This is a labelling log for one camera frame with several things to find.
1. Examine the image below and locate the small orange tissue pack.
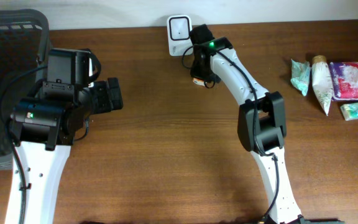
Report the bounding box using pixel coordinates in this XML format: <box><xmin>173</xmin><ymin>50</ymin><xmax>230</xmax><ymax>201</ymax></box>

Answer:
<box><xmin>193</xmin><ymin>78</ymin><xmax>205</xmax><ymax>86</ymax></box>

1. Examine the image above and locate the teal wet wipes pack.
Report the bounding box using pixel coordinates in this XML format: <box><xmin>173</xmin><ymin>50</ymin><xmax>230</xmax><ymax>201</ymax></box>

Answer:
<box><xmin>290</xmin><ymin>60</ymin><xmax>311</xmax><ymax>96</ymax></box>

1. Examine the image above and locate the white floral cream tube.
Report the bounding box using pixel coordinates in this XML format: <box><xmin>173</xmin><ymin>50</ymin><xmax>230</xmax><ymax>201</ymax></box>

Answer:
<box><xmin>312</xmin><ymin>55</ymin><xmax>334</xmax><ymax>116</ymax></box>

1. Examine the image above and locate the red purple tissue pack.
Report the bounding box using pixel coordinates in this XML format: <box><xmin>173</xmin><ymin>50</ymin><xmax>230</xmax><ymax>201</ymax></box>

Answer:
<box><xmin>329</xmin><ymin>62</ymin><xmax>358</xmax><ymax>101</ymax></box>

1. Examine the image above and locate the small teal tissue pack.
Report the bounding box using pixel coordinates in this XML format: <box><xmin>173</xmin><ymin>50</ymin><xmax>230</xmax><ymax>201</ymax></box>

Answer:
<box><xmin>340</xmin><ymin>102</ymin><xmax>358</xmax><ymax>121</ymax></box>

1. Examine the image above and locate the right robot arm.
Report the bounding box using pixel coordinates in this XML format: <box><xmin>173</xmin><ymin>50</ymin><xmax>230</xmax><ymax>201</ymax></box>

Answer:
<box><xmin>189</xmin><ymin>24</ymin><xmax>305</xmax><ymax>223</ymax></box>

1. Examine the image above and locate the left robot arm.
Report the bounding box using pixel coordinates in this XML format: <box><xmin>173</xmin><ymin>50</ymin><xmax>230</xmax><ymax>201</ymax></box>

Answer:
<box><xmin>5</xmin><ymin>49</ymin><xmax>123</xmax><ymax>223</ymax></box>

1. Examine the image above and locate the white barcode scanner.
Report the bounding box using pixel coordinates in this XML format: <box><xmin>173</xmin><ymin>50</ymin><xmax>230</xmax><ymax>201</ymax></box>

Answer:
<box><xmin>167</xmin><ymin>15</ymin><xmax>192</xmax><ymax>57</ymax></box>

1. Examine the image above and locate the dark grey plastic basket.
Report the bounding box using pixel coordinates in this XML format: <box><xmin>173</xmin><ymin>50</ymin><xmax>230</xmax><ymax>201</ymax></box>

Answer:
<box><xmin>0</xmin><ymin>9</ymin><xmax>52</xmax><ymax>170</ymax></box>

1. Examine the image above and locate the right black camera cable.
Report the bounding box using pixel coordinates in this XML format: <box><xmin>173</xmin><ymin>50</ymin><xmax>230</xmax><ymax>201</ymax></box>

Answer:
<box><xmin>181</xmin><ymin>45</ymin><xmax>195</xmax><ymax>70</ymax></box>

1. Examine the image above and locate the black camera cable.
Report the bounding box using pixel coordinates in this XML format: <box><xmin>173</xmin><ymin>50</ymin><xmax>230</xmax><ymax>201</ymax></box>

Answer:
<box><xmin>181</xmin><ymin>45</ymin><xmax>195</xmax><ymax>70</ymax></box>
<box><xmin>0</xmin><ymin>63</ymin><xmax>48</xmax><ymax>224</ymax></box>

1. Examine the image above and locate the left black camera cable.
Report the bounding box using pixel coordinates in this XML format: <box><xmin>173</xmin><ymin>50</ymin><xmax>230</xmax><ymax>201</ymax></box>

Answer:
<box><xmin>0</xmin><ymin>63</ymin><xmax>48</xmax><ymax>224</ymax></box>

